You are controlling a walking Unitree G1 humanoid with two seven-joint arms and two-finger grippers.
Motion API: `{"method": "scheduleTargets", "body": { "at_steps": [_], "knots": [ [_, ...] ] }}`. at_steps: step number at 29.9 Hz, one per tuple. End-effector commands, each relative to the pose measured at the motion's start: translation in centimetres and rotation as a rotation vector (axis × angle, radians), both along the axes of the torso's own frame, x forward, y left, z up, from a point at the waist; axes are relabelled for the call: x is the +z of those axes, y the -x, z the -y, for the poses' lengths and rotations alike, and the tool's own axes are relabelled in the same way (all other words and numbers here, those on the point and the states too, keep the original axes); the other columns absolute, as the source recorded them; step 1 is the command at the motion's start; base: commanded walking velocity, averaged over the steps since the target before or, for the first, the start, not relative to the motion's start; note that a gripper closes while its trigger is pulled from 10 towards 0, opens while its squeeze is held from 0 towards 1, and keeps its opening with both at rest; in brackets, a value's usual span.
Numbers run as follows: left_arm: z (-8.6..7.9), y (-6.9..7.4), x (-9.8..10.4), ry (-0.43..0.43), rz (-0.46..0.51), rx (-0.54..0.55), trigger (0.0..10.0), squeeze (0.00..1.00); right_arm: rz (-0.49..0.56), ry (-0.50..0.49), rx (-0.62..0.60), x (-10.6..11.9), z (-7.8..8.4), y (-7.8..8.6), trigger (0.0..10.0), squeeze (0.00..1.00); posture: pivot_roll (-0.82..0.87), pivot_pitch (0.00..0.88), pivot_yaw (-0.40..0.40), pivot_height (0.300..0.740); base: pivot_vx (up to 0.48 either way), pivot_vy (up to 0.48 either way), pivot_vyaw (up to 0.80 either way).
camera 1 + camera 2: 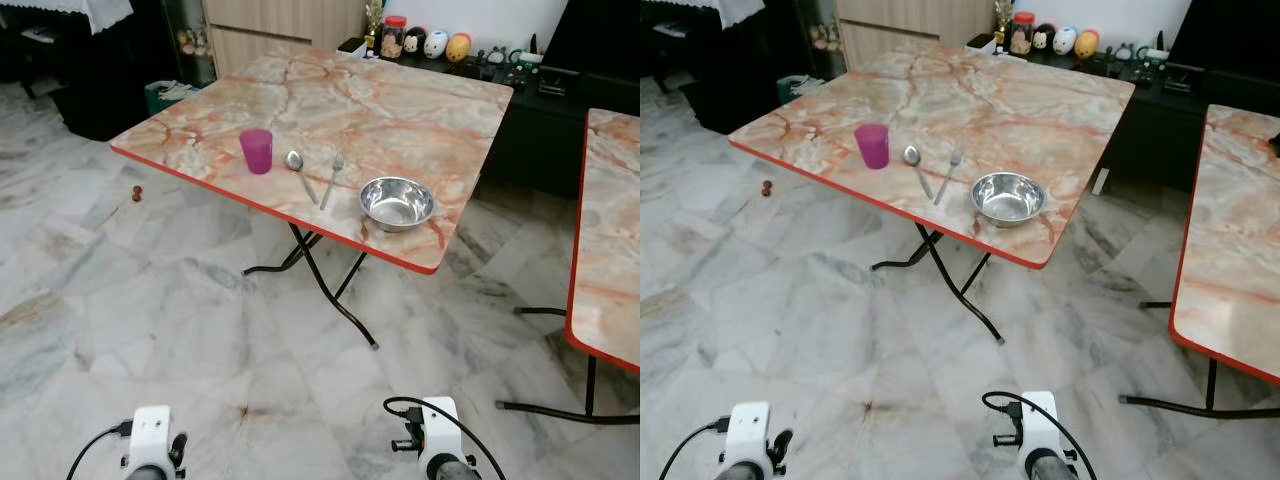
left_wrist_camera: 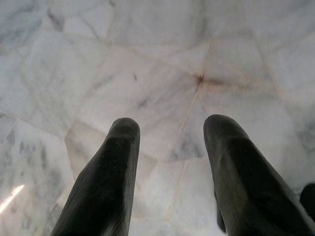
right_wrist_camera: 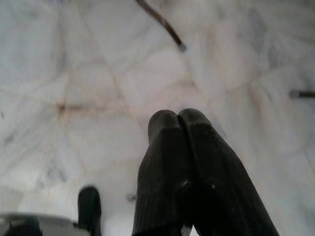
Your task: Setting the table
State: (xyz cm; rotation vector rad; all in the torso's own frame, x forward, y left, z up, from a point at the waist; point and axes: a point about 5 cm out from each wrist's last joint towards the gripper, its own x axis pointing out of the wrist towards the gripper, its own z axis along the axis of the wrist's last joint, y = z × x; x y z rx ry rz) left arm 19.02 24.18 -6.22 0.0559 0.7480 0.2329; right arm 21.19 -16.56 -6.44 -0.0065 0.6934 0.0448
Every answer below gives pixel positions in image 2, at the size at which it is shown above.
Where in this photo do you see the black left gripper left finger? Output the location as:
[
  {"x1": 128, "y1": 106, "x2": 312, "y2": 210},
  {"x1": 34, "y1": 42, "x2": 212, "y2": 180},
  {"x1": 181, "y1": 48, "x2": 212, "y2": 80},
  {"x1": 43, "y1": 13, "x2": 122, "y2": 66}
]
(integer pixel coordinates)
[{"x1": 50, "y1": 117, "x2": 141, "y2": 236}]

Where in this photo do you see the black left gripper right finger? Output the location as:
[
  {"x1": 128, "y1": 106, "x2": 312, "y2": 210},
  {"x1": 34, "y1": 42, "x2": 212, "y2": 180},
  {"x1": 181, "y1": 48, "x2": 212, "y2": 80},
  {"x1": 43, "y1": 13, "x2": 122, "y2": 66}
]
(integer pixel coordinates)
[{"x1": 203, "y1": 114, "x2": 315, "y2": 236}]

